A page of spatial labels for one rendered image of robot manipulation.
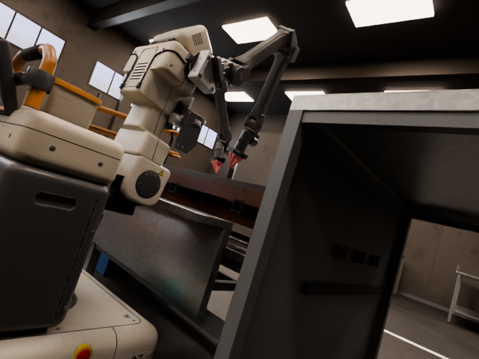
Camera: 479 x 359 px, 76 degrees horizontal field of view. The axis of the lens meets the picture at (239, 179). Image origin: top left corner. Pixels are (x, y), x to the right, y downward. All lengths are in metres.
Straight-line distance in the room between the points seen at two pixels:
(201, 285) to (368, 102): 0.90
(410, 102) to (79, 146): 0.74
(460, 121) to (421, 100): 0.08
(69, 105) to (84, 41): 8.66
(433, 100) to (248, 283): 0.53
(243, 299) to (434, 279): 8.31
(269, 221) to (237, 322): 0.24
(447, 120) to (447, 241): 8.35
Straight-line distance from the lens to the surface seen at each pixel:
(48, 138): 0.83
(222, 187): 1.32
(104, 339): 1.06
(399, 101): 0.70
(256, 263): 0.73
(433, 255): 8.97
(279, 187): 0.73
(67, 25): 9.56
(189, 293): 1.31
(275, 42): 1.41
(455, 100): 0.68
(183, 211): 1.15
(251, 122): 1.54
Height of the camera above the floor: 0.73
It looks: 6 degrees up
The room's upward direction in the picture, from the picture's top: 18 degrees clockwise
